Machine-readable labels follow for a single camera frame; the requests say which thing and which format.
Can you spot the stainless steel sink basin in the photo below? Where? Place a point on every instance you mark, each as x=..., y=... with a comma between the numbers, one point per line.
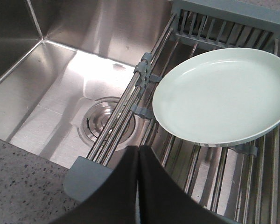
x=57, y=58

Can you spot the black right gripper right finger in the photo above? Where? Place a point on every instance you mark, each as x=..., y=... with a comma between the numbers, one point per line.
x=161, y=199

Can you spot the mint green round plate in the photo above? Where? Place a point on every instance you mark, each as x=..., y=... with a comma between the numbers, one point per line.
x=220, y=98

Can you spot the teal roll-up drying rack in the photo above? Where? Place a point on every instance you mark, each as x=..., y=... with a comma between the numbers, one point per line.
x=195, y=27

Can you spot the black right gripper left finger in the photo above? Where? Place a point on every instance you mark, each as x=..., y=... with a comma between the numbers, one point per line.
x=115, y=201

